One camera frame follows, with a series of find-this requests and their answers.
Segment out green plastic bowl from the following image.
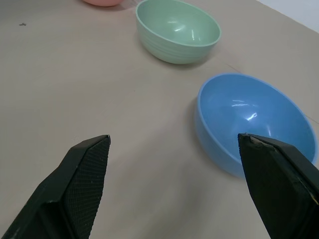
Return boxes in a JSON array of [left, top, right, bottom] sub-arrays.
[[135, 0, 222, 65]]

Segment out blue plastic bowl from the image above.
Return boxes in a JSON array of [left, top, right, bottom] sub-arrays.
[[194, 72, 318, 179]]

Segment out red plastic bowl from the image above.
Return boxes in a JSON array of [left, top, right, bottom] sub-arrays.
[[82, 0, 124, 7]]

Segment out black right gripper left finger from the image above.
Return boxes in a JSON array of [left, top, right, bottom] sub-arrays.
[[0, 134, 111, 239]]

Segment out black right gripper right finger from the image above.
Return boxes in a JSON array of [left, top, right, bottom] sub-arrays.
[[237, 132, 319, 239]]

